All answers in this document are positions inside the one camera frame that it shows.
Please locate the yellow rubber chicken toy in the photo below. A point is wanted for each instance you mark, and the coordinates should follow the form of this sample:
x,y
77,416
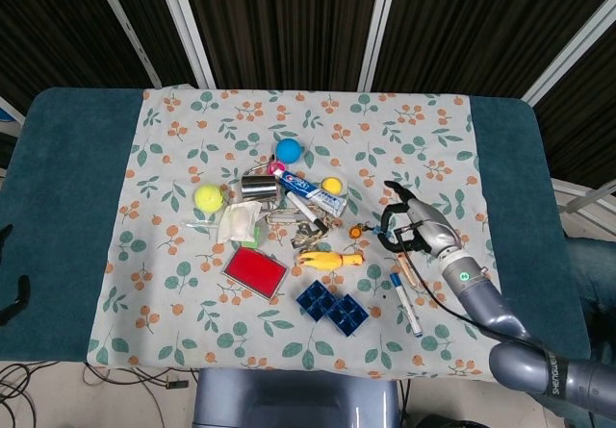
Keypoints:
x,y
327,260

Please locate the teal table cover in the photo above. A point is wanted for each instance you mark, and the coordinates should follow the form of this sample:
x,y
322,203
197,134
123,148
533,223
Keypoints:
x,y
67,207

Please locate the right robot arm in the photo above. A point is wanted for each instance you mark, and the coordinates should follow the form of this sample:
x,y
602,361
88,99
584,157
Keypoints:
x,y
486,298

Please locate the small yellow ball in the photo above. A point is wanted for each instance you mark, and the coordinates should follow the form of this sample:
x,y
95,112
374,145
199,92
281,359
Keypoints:
x,y
331,185

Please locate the blue plastic grid block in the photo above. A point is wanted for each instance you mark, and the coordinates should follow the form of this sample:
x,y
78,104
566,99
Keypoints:
x,y
315,300
347,316

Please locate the clear plastic tube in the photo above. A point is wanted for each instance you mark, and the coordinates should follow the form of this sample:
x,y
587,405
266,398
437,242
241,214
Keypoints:
x,y
197,225

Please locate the silver metal bar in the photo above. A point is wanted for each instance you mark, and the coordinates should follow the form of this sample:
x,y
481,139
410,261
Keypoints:
x,y
284,216

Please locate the red ink stamp pad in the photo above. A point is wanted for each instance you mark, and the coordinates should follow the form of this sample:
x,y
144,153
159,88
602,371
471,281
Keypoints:
x,y
254,272

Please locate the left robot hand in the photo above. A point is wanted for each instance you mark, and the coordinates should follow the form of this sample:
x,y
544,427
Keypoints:
x,y
14,303

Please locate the blue rubber ball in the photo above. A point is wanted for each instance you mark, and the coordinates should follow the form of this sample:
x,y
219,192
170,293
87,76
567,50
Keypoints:
x,y
289,151

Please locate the floral print tablecloth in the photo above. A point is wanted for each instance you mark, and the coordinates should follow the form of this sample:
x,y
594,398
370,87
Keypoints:
x,y
192,312

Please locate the shiny metal cup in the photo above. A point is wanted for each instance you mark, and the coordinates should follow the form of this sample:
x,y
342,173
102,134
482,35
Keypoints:
x,y
259,188

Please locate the yellow-green tennis ball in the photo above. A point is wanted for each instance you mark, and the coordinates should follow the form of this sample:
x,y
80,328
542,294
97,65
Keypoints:
x,y
208,198

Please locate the blue white toothpaste tube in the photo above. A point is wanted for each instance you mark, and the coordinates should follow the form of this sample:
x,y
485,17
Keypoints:
x,y
308,190

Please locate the small blue binder clip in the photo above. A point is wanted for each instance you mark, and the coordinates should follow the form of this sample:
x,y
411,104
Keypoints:
x,y
383,230

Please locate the white marker with blue cap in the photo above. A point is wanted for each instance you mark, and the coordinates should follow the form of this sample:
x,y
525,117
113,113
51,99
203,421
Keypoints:
x,y
407,305

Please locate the white partition frame post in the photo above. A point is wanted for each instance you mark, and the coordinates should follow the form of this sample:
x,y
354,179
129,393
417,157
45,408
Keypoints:
x,y
125,26
185,26
379,26
568,48

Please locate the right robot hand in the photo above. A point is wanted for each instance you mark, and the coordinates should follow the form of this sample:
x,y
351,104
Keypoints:
x,y
433,231

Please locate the grey blue robot torso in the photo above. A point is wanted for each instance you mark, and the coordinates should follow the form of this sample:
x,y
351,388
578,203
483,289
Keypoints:
x,y
293,399

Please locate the wooden pen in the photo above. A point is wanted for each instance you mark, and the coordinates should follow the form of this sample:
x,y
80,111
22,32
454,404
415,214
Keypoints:
x,y
408,271

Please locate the clear plastic wrapped packet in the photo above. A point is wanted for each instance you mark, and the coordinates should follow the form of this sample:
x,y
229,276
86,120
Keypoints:
x,y
238,221

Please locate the white marker with black cap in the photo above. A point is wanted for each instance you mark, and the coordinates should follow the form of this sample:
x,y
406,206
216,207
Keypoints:
x,y
302,208

